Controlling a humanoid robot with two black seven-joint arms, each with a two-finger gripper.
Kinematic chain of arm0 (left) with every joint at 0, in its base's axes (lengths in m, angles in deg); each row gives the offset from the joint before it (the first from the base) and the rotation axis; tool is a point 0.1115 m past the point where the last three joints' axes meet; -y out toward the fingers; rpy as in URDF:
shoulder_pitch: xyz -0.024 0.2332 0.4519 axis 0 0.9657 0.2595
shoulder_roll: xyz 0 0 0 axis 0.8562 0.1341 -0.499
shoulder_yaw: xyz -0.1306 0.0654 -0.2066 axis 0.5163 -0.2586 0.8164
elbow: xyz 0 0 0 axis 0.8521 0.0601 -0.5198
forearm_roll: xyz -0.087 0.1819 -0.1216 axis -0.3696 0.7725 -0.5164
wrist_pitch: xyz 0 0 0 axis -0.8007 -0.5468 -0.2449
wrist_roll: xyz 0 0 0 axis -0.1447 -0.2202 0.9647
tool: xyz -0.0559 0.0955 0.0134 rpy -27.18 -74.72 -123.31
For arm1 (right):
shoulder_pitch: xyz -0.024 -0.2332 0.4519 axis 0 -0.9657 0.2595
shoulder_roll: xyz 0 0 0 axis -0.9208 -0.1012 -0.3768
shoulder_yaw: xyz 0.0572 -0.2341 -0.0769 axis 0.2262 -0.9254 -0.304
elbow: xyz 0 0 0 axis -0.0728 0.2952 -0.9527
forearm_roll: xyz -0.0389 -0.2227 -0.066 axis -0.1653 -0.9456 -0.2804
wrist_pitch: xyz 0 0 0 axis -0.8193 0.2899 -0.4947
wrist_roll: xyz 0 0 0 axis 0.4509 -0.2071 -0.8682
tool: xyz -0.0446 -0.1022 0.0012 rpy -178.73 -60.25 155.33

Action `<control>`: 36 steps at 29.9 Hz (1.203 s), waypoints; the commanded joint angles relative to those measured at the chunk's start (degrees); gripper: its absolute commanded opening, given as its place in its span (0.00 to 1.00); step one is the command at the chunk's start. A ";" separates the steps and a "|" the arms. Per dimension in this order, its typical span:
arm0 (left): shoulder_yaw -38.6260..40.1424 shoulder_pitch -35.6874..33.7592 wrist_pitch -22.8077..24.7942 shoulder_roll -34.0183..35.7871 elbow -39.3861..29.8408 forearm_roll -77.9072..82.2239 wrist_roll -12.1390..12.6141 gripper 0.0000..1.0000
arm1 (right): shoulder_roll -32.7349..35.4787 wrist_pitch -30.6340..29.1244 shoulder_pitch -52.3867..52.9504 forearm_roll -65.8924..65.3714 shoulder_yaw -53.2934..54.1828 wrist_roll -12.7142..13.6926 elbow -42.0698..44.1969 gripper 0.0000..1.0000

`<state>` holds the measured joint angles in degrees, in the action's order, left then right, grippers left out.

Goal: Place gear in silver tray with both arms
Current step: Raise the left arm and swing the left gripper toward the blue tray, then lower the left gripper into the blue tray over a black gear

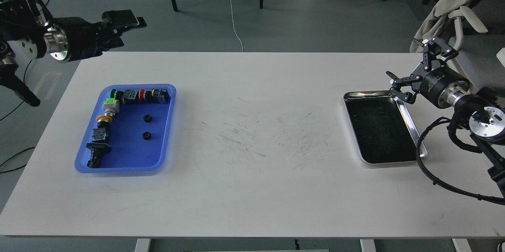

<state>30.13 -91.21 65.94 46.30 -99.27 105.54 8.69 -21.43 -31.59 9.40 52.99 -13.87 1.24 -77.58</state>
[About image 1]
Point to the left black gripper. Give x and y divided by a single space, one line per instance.
88 40

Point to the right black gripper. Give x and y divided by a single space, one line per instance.
440 80

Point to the small black gear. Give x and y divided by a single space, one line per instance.
148 118
146 135

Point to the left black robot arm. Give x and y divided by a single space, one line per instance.
30 24

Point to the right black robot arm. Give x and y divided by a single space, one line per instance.
477 122

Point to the silver metal tray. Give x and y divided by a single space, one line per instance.
384 131

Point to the blue plastic tray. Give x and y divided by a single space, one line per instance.
130 153

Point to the chair with beige cloth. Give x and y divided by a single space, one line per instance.
482 15

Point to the blue black contact block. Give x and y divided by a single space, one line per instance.
160 96

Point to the black green contact block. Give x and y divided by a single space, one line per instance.
101 133

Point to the red push button switch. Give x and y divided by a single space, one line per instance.
145 95

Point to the black switch contact block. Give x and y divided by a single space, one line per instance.
130 97

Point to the white green switch block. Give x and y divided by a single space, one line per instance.
111 105

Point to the yellow push button switch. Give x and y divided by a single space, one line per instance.
107 116

